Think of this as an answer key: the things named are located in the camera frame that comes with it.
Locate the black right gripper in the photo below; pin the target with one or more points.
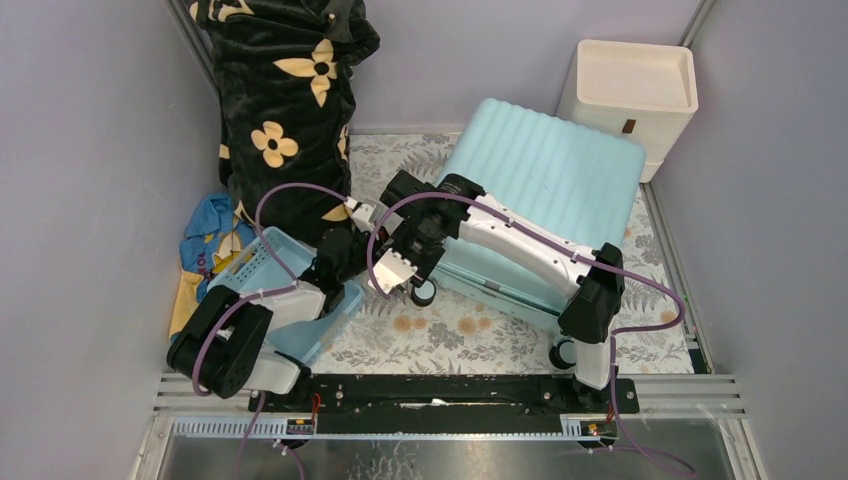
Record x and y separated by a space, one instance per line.
424 266

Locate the light blue ribbed suitcase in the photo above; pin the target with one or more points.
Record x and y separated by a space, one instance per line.
574 181

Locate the black floral plush blanket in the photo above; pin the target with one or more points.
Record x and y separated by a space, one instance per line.
283 71

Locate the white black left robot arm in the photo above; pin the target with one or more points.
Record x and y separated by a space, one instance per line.
266 316

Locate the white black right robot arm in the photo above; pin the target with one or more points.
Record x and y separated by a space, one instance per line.
591 281

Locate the floral patterned floor mat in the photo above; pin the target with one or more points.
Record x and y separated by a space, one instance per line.
457 334

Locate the light blue perforated plastic basket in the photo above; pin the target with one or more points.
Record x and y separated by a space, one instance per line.
297 328

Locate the blue yellow cloth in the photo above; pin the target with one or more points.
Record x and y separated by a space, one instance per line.
214 236

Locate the white three-drawer storage cabinet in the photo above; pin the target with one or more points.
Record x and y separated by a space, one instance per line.
645 93

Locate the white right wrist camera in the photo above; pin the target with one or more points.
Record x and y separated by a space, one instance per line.
390 271

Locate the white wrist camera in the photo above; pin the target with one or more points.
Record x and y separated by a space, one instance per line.
390 271
361 214

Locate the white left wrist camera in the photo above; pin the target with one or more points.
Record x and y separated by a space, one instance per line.
361 214

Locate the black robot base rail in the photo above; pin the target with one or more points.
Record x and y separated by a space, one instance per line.
453 405

